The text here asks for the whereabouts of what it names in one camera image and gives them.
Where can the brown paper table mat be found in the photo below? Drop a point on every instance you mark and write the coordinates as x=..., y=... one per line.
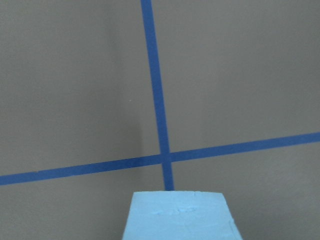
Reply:
x=78, y=127

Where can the light blue block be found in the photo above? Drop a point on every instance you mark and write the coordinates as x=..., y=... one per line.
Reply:
x=180, y=215

